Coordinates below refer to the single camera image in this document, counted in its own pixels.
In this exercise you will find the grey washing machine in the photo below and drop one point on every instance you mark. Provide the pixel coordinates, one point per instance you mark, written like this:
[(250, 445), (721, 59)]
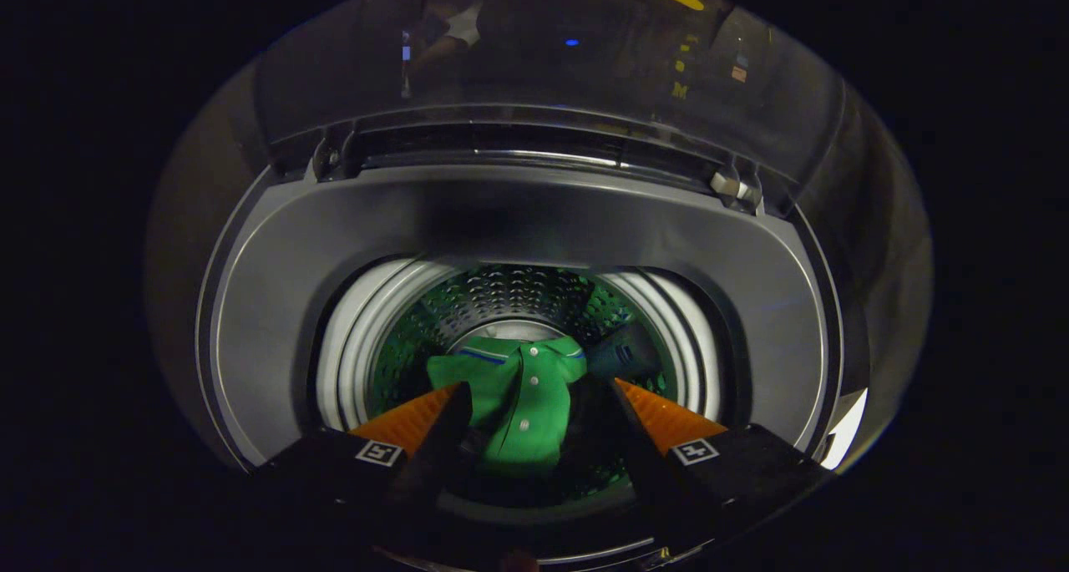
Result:
[(276, 321)]

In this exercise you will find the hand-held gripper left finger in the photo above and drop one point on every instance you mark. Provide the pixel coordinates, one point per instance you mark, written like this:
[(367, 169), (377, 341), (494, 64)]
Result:
[(434, 472)]

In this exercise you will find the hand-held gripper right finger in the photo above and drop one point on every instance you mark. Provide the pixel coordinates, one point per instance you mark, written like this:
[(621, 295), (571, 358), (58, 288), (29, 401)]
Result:
[(647, 472)]

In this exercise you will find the green polo shirt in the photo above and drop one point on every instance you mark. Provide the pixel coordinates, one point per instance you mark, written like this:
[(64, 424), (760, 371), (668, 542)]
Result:
[(522, 405)]

